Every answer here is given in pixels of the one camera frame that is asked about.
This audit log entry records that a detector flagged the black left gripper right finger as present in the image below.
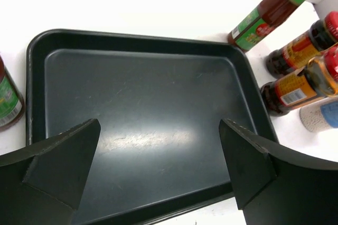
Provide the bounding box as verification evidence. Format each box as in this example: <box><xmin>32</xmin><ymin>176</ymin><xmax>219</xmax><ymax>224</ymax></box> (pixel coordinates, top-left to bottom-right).
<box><xmin>219</xmin><ymin>119</ymin><xmax>337</xmax><ymax>224</ymax></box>

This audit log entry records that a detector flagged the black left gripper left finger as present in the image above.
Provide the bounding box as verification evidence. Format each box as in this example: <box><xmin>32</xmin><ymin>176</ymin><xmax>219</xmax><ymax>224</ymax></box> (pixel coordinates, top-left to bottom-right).
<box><xmin>1</xmin><ymin>119</ymin><xmax>101</xmax><ymax>224</ymax></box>

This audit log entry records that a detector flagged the green label sauce bottle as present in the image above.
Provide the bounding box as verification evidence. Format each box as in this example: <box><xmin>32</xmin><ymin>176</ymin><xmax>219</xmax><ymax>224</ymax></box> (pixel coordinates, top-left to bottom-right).
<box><xmin>1</xmin><ymin>58</ymin><xmax>25</xmax><ymax>132</ymax></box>
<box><xmin>227</xmin><ymin>0</ymin><xmax>306</xmax><ymax>52</ymax></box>

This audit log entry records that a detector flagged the white pepper shaker blue label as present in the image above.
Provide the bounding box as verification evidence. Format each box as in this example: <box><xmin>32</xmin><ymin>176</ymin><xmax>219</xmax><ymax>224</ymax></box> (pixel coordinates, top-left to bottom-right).
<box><xmin>299</xmin><ymin>98</ymin><xmax>337</xmax><ymax>133</ymax></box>

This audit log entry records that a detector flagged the red cap dark sauce jar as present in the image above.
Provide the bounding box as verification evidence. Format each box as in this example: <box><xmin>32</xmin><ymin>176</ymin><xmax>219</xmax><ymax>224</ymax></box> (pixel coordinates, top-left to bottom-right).
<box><xmin>265</xmin><ymin>11</ymin><xmax>337</xmax><ymax>79</ymax></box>

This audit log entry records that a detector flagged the black rectangular tray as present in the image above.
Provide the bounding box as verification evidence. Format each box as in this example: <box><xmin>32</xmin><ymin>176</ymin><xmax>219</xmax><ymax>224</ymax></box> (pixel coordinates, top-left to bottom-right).
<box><xmin>26</xmin><ymin>29</ymin><xmax>278</xmax><ymax>224</ymax></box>

